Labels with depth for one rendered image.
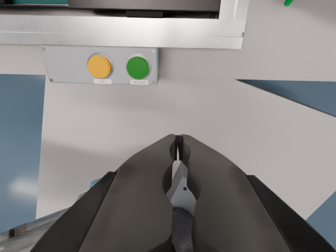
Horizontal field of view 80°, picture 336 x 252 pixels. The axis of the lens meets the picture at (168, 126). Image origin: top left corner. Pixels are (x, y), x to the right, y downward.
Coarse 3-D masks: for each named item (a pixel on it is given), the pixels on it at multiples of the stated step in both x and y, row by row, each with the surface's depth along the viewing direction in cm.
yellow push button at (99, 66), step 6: (90, 60) 36; (96, 60) 36; (102, 60) 36; (108, 60) 36; (90, 66) 36; (96, 66) 36; (102, 66) 36; (108, 66) 36; (90, 72) 37; (96, 72) 37; (102, 72) 37; (108, 72) 37
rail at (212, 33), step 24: (0, 24) 34; (24, 24) 34; (48, 24) 34; (72, 24) 34; (96, 24) 34; (120, 24) 34; (144, 24) 34; (168, 24) 34; (192, 24) 34; (216, 24) 34; (240, 24) 34; (240, 48) 35
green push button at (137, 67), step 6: (132, 60) 36; (138, 60) 35; (144, 60) 36; (126, 66) 36; (132, 66) 36; (138, 66) 36; (144, 66) 36; (132, 72) 36; (138, 72) 36; (144, 72) 36; (138, 78) 37
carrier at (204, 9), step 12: (72, 0) 32; (84, 0) 32; (96, 0) 32; (108, 0) 32; (120, 0) 31; (132, 0) 31; (144, 0) 31; (156, 0) 31; (168, 0) 31; (180, 0) 31; (192, 0) 31; (204, 0) 31; (216, 0) 31
